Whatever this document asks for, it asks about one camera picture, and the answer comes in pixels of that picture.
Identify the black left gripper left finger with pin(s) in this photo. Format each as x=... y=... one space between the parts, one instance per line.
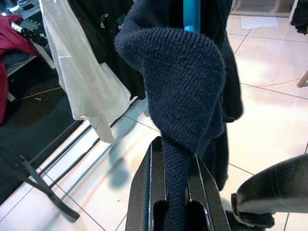
x=140 y=192

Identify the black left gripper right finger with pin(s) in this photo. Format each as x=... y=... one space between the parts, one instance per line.
x=211 y=192

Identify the navy knit sweater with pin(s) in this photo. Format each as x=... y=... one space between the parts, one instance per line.
x=183 y=84

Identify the black printed t-shirt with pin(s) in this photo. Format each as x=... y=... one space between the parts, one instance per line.
x=93 y=29

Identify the blue plastic hanger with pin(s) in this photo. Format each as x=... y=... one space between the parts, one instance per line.
x=190 y=14

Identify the black metal clothes rack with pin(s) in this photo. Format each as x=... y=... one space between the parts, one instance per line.
x=48 y=190

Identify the white shirt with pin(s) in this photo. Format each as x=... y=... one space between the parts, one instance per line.
x=79 y=72

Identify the red t-shirt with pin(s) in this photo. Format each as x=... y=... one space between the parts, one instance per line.
x=2 y=96

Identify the red shirt yellow print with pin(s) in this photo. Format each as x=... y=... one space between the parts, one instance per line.
x=9 y=36

